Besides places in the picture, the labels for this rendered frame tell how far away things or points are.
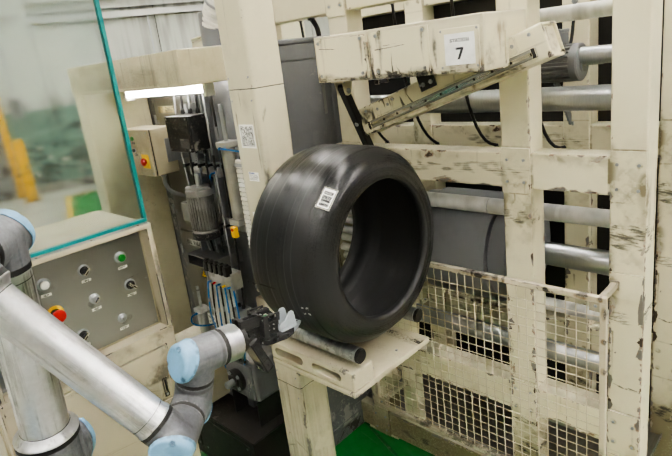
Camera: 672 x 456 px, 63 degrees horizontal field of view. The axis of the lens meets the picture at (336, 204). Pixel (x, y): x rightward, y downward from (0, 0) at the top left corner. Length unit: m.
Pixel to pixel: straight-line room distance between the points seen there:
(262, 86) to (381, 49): 0.37
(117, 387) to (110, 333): 0.73
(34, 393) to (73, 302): 0.45
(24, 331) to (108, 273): 0.71
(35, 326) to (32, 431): 0.40
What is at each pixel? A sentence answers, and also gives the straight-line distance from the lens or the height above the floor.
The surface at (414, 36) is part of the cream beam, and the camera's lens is 1.61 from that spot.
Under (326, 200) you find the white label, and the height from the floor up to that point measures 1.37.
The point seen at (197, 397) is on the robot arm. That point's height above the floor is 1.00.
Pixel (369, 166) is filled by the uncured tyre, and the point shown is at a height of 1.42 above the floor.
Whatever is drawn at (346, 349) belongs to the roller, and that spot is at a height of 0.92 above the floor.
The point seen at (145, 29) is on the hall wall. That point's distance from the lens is 10.80.
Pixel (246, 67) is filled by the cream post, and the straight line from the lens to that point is 1.72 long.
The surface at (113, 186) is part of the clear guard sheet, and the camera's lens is 1.87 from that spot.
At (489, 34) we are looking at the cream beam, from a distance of 1.53.
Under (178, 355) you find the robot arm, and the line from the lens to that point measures 1.34.
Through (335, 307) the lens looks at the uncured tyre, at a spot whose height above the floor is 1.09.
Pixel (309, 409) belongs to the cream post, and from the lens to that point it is 2.10.
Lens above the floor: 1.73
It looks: 15 degrees down
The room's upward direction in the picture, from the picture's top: 7 degrees counter-clockwise
